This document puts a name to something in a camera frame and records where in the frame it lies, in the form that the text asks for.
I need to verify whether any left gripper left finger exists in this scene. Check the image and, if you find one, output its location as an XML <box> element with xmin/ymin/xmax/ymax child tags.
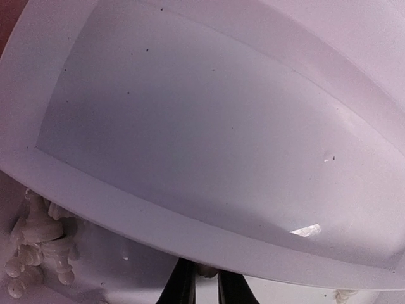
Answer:
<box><xmin>156</xmin><ymin>258</ymin><xmax>196</xmax><ymax>304</ymax></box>

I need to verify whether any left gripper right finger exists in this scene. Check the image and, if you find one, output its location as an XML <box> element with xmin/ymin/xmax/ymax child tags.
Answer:
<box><xmin>218</xmin><ymin>270</ymin><xmax>258</xmax><ymax>304</ymax></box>

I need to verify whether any white divided plastic tray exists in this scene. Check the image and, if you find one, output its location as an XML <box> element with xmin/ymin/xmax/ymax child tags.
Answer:
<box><xmin>1</xmin><ymin>1</ymin><xmax>404</xmax><ymax>303</ymax></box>

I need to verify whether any white chess piece in tray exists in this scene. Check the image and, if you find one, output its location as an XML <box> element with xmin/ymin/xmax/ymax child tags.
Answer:
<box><xmin>333</xmin><ymin>289</ymin><xmax>358</xmax><ymax>304</ymax></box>

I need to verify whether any pile of white chess pieces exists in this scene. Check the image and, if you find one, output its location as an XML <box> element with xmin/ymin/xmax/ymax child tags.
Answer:
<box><xmin>4</xmin><ymin>189</ymin><xmax>78</xmax><ymax>299</ymax></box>

